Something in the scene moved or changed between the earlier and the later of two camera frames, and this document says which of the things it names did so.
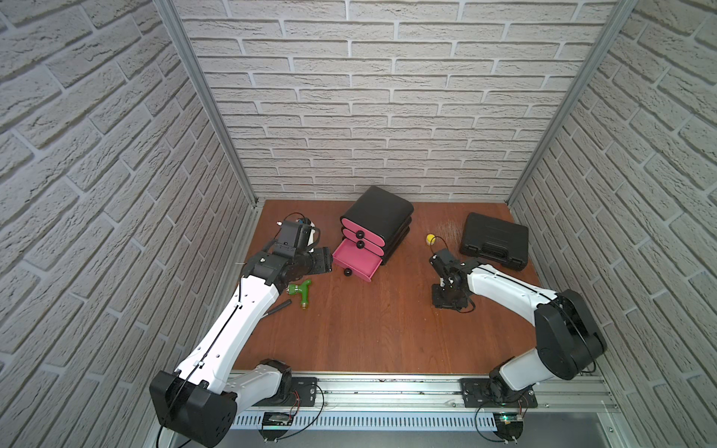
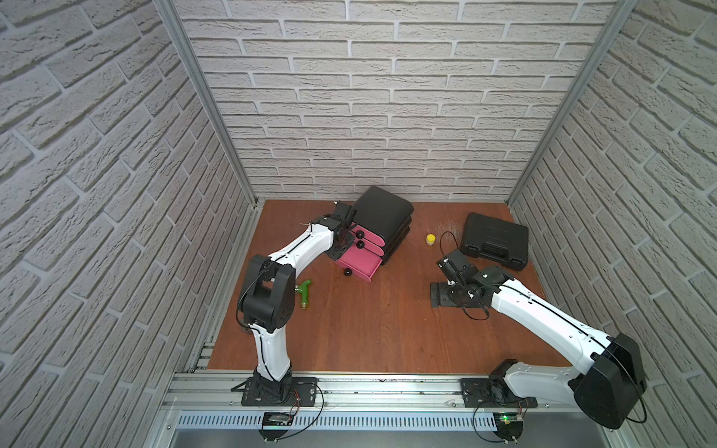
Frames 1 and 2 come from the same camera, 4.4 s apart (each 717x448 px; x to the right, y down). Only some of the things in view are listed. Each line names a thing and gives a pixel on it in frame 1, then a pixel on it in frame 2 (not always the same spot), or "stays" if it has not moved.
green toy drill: (302, 288) stays
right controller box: (509, 427) stays
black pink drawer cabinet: (372, 229) stays
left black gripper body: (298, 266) to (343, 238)
